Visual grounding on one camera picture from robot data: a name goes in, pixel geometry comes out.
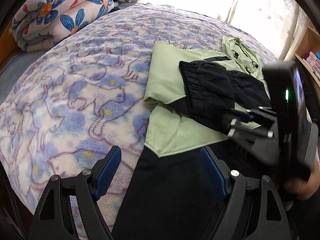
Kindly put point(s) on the person's right hand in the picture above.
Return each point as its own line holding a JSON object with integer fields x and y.
{"x": 302, "y": 189}

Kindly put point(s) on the stacked pink boxes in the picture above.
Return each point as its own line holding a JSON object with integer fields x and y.
{"x": 312, "y": 60}

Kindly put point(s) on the wooden bookshelf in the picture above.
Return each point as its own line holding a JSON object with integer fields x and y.
{"x": 308, "y": 49}

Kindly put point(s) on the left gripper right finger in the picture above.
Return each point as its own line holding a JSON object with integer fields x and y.
{"x": 251, "y": 208}

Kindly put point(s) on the blue flower print folded quilt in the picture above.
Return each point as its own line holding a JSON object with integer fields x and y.
{"x": 42, "y": 24}

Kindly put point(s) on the purple cat print blanket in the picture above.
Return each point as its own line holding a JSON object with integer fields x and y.
{"x": 87, "y": 94}

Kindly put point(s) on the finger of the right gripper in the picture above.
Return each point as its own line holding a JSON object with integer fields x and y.
{"x": 232, "y": 116}
{"x": 258, "y": 132}

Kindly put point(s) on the green and black hooded jacket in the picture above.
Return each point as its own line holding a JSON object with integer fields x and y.
{"x": 169, "y": 196}

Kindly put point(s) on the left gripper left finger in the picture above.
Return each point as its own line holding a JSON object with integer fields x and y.
{"x": 53, "y": 218}

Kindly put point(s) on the white floral curtain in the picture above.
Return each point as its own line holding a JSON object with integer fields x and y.
{"x": 276, "y": 24}

